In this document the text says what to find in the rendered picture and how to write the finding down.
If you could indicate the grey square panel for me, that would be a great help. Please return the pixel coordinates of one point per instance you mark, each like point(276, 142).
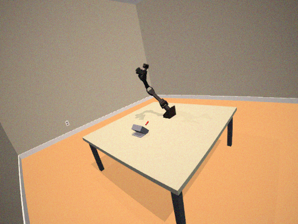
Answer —
point(140, 131)

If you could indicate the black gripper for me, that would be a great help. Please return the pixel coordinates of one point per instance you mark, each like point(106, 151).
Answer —
point(144, 72)

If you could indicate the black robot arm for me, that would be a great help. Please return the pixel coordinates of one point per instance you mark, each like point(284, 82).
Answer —
point(163, 103)

